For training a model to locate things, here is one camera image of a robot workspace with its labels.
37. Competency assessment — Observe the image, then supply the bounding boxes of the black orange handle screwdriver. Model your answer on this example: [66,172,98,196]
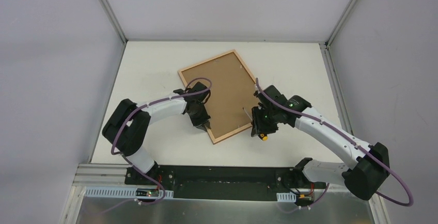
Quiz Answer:
[242,107,268,141]

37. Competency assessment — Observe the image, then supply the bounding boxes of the brown wooden photo frame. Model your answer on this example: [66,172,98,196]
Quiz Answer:
[178,50,258,144]

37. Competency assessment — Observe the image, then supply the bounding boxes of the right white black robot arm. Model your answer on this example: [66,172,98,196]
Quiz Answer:
[251,85,390,200]

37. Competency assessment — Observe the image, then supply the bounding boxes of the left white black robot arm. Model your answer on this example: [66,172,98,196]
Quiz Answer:
[102,77,212,185]

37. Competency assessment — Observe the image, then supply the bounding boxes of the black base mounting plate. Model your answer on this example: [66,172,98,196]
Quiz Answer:
[124,165,326,202]

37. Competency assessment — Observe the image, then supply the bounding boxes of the right white cable duct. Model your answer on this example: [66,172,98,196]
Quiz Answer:
[276,192,296,203]

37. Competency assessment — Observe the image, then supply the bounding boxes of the white cable duct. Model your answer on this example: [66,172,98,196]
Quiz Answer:
[276,192,296,203]
[84,186,163,200]

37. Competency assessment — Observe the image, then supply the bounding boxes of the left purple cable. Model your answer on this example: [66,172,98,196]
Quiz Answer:
[110,76,213,206]

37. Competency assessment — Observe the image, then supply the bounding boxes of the purple cable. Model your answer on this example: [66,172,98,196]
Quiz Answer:
[110,76,213,206]
[255,77,415,213]

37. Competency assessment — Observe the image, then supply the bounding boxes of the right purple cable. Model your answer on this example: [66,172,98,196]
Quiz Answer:
[255,77,415,213]

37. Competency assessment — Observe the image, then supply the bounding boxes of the left white cable duct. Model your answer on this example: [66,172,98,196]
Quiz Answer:
[84,186,163,200]

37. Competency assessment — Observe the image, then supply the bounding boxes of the aluminium front rail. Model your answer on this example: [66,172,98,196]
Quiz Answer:
[72,163,381,193]

